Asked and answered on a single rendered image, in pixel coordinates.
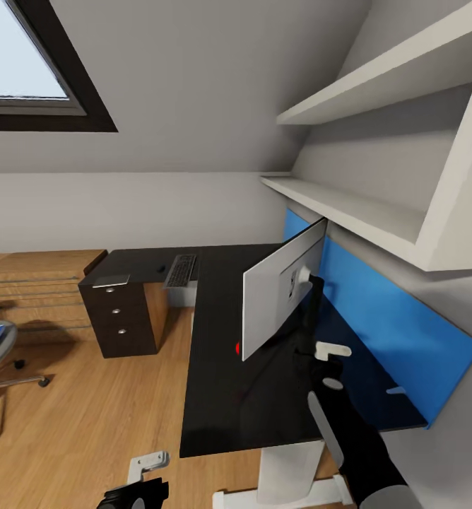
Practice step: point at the keyboard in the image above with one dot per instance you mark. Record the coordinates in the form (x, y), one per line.
(180, 273)

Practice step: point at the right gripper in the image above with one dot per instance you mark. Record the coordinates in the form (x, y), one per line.
(307, 363)

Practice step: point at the fixed window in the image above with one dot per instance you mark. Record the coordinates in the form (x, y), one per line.
(43, 83)

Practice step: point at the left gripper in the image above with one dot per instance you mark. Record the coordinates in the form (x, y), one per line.
(154, 492)

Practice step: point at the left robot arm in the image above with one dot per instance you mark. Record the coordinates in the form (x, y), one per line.
(137, 494)

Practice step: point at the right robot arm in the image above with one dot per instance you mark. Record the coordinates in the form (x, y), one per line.
(357, 449)

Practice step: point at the monitor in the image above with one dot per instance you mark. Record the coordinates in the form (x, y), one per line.
(274, 285)

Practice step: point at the notebook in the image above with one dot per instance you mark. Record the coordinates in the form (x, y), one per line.
(111, 280)

